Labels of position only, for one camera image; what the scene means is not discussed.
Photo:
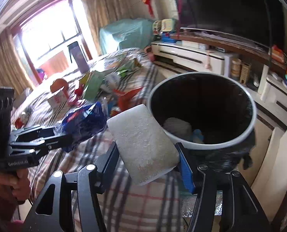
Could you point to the white tv cabinet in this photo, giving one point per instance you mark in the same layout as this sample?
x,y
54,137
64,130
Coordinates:
x,y
269,95

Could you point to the beige window curtain left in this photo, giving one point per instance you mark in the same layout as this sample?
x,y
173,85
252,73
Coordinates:
x,y
12,73

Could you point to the beige window curtain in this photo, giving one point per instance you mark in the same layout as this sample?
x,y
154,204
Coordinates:
x,y
12,73
103,12

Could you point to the blue plastic snack bag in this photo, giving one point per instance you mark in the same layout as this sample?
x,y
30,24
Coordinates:
x,y
81,124

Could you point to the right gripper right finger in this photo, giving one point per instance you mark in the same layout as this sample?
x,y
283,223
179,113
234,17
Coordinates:
x,y
241,211

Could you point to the black flat screen television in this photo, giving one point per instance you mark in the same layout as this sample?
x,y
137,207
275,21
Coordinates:
x,y
260,21

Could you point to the white round trash bin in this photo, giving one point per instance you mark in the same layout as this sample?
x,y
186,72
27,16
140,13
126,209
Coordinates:
x,y
221,108

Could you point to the white foam block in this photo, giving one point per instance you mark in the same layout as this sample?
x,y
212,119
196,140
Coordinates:
x,y
146,151

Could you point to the red apple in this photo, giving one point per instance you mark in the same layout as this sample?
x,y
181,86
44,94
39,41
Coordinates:
x,y
58,84

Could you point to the green snack package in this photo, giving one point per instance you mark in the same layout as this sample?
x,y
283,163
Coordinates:
x,y
93,86

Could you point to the small red toy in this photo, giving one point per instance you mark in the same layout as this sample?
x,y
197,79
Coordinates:
x,y
79,90

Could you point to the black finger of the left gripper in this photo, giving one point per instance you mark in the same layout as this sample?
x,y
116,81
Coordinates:
x,y
28,134

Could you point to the person's left hand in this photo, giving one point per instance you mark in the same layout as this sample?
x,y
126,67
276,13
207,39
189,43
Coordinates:
x,y
15,187

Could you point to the red white 1928 box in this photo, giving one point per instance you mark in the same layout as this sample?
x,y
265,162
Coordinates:
x,y
58,98

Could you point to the stacked round containers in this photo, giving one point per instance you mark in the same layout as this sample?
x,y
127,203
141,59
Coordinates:
x,y
236,68

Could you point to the black trash bag liner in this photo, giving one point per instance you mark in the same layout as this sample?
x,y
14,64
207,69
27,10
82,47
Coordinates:
x,y
227,159

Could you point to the teal cloth covered furniture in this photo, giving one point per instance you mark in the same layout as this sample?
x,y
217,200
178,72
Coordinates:
x,y
126,33

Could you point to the orange snack wrapper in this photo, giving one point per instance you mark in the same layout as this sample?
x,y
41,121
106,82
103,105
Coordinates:
x,y
124,100

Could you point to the wooden grater box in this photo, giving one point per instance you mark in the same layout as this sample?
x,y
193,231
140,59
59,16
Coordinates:
x,y
245,72

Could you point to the toy telephone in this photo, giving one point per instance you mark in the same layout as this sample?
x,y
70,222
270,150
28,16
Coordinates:
x,y
164,26

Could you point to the beige window curtain right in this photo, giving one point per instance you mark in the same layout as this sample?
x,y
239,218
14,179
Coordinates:
x,y
103,12

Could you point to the dark purple cup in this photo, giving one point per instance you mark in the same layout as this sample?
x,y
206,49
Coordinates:
x,y
77,55

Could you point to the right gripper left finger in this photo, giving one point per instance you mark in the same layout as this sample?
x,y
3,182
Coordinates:
x,y
52,209

